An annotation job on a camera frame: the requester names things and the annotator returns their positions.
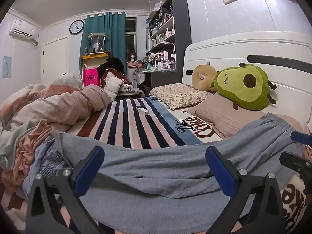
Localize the pink and white duvet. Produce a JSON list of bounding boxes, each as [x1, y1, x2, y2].
[[0, 73, 112, 137]]

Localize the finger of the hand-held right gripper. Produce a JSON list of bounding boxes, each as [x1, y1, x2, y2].
[[291, 131, 312, 144], [279, 151, 312, 176]]

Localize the white door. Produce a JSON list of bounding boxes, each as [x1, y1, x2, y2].
[[41, 37, 69, 86]]

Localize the teal curtain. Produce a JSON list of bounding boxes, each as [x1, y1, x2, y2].
[[80, 12, 126, 83]]

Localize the black garment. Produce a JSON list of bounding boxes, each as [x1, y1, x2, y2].
[[97, 57, 125, 77]]

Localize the denim garment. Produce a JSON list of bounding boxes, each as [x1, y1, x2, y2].
[[36, 141, 72, 176]]

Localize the grey-blue pants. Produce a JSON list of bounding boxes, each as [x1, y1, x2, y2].
[[52, 112, 306, 228]]

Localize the dark tall bookshelf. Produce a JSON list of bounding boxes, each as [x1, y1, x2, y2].
[[146, 0, 192, 95]]

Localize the white bed headboard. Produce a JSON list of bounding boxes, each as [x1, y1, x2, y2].
[[182, 31, 312, 137]]

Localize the window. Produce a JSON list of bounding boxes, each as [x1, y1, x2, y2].
[[125, 17, 137, 62]]

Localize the pile of crumpled clothes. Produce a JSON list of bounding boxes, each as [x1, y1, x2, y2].
[[0, 119, 57, 189]]

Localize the pink ribbed pillow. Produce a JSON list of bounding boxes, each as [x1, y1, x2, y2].
[[187, 92, 308, 139]]

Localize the pale green garment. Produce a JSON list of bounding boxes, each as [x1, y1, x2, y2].
[[0, 124, 33, 171]]

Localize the brown plush toy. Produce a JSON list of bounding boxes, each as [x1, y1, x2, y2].
[[191, 62, 219, 92]]

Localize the striped printed blanket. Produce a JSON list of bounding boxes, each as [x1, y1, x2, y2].
[[0, 95, 312, 234]]

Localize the pink shopping bag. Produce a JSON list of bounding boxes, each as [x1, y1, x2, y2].
[[83, 68, 101, 87]]

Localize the white air conditioner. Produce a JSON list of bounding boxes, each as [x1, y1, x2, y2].
[[9, 18, 39, 45]]

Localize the white puffer jacket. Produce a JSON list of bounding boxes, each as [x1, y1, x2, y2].
[[104, 74, 124, 100]]

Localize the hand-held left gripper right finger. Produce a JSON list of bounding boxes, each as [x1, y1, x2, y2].
[[205, 146, 288, 234]]

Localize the floral pillow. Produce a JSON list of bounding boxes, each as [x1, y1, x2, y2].
[[149, 83, 214, 111]]

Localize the round wall clock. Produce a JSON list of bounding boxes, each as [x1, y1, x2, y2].
[[69, 20, 85, 35]]

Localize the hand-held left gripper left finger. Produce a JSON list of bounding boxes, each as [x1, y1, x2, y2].
[[26, 146, 105, 234]]

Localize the pale blue wall poster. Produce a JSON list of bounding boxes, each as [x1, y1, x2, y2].
[[2, 56, 12, 79]]

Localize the glass display case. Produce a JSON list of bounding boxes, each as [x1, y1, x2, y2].
[[88, 32, 107, 55]]

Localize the green avocado plush toy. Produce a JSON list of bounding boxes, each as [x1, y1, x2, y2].
[[214, 63, 277, 111]]

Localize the yellow and white shelf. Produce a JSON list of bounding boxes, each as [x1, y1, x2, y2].
[[81, 52, 110, 87]]

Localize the clothes heap on chair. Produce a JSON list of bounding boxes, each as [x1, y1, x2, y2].
[[101, 68, 133, 89]]

